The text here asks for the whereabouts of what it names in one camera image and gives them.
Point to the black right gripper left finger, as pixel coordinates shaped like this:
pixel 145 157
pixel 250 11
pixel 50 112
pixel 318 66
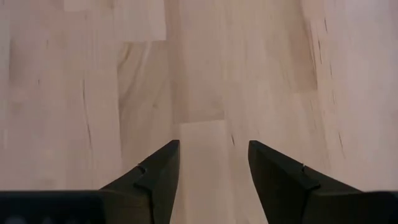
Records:
pixel 149 193

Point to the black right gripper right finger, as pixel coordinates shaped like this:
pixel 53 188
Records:
pixel 286 193

